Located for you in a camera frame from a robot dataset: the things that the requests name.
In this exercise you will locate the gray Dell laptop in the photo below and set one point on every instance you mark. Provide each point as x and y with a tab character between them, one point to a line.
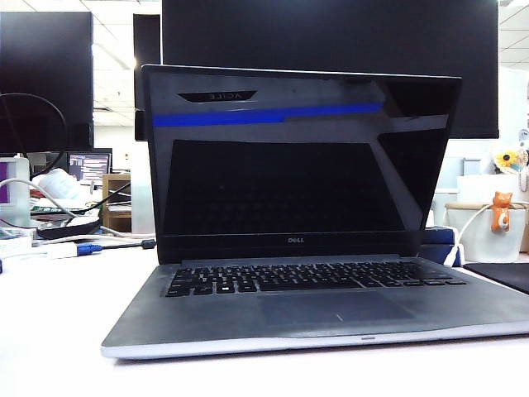
289	314

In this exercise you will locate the brown wooden cabinet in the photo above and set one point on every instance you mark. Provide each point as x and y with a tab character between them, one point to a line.
117	221

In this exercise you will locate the large black AOC monitor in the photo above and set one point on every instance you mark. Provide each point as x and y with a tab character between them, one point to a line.
330	33

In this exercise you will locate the small monitor showing text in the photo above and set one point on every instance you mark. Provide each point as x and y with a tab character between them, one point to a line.
89	165

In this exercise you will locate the narrow black monitor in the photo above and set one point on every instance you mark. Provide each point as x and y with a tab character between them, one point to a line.
146	41

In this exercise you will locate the black curved pouch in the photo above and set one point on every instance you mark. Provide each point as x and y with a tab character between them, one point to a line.
70	229

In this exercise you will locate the white plastic bag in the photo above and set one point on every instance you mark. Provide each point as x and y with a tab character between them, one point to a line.
58	182

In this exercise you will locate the ceiling light panel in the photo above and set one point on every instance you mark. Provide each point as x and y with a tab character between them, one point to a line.
113	55

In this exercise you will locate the white video adapter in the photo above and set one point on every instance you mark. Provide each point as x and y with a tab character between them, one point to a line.
62	250

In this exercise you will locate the white box behind cup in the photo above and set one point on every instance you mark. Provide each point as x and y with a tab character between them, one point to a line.
475	188

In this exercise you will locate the white cup with wooden rim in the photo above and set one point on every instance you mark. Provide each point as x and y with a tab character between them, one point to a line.
479	244

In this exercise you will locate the white device with purple screen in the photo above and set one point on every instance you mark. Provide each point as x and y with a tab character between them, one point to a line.
20	186

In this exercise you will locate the sunflower plush toy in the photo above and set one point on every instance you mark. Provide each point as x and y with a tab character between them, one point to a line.
507	157

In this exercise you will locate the black mouse pad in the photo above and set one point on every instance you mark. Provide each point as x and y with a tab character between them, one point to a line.
504	275

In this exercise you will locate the white printed paper stack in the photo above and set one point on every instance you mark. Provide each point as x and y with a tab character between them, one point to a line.
14	246

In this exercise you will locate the black monitor without logo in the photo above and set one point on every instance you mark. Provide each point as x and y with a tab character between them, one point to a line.
41	62

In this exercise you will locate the white partition board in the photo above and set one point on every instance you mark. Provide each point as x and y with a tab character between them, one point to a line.
512	103

